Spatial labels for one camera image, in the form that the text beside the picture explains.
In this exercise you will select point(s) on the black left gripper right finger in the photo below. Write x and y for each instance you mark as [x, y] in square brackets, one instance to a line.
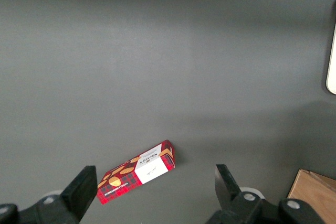
[236, 200]

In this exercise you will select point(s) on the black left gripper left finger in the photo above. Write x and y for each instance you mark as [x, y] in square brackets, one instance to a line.
[76, 197]

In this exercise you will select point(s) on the wooden two-drawer cabinet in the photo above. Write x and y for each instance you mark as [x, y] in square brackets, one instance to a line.
[315, 195]

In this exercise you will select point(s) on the red tartan shortbread box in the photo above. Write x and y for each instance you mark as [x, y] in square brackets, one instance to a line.
[136, 174]

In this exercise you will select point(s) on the beige rectangular tray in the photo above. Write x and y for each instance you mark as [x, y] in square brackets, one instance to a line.
[332, 61]

